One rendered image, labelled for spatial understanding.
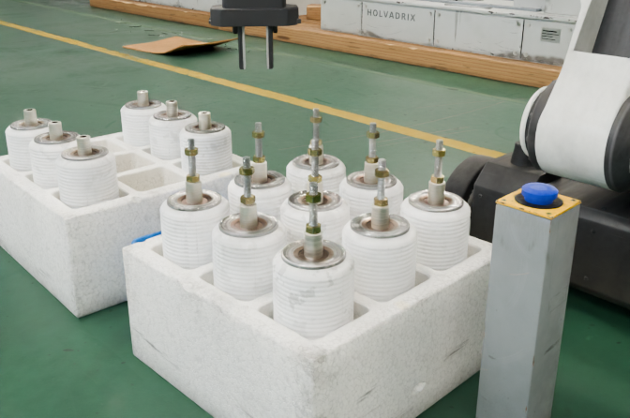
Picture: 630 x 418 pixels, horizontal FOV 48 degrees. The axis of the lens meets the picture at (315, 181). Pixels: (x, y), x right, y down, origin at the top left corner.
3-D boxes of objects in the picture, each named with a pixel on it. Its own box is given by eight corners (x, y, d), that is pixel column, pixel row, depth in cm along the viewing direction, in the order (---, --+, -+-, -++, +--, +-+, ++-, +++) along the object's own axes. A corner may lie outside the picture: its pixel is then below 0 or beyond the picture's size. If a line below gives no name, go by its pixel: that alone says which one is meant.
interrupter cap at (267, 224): (283, 236, 88) (283, 231, 87) (222, 243, 86) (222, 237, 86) (272, 214, 94) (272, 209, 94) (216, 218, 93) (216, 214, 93)
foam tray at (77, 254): (165, 197, 168) (159, 124, 162) (265, 250, 141) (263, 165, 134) (-4, 243, 144) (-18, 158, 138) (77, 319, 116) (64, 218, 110)
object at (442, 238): (459, 338, 98) (469, 218, 92) (391, 329, 101) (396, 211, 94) (463, 304, 107) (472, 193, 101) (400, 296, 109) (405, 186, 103)
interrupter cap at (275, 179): (266, 171, 111) (266, 166, 111) (294, 184, 105) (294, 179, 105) (225, 180, 107) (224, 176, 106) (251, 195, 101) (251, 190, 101)
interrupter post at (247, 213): (260, 231, 89) (259, 206, 88) (240, 232, 89) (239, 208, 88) (256, 223, 92) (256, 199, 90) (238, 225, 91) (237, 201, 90)
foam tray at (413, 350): (316, 271, 132) (316, 181, 126) (498, 357, 106) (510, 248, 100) (132, 354, 107) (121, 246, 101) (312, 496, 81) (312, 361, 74)
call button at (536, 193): (531, 195, 84) (532, 179, 83) (562, 204, 81) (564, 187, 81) (513, 203, 81) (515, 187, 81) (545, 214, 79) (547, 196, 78)
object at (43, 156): (82, 216, 139) (71, 127, 133) (104, 231, 132) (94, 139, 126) (33, 230, 133) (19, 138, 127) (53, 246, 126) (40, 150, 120)
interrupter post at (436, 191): (443, 208, 96) (444, 185, 95) (426, 206, 97) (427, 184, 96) (444, 201, 99) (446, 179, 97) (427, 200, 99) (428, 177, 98)
